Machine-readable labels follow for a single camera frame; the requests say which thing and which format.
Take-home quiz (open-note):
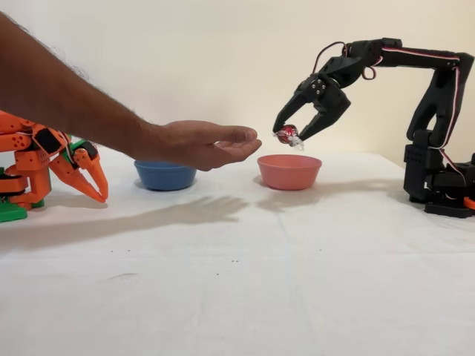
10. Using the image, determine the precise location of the blue bowl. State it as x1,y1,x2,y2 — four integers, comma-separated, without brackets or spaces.
134,159,197,192

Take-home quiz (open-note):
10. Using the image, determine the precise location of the white table cloth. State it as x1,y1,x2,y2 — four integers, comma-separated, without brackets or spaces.
0,136,475,356

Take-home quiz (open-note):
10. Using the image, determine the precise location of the person's bare forearm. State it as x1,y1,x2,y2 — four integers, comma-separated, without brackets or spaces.
0,10,154,164

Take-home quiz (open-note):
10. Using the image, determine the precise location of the pink bowl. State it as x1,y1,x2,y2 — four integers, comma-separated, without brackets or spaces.
257,154,323,191

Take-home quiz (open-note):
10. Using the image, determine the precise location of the person's bare hand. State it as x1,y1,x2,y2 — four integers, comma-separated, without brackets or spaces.
142,120,263,172

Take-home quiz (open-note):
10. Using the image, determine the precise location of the red candy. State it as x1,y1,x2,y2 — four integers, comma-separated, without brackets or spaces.
273,124,306,152

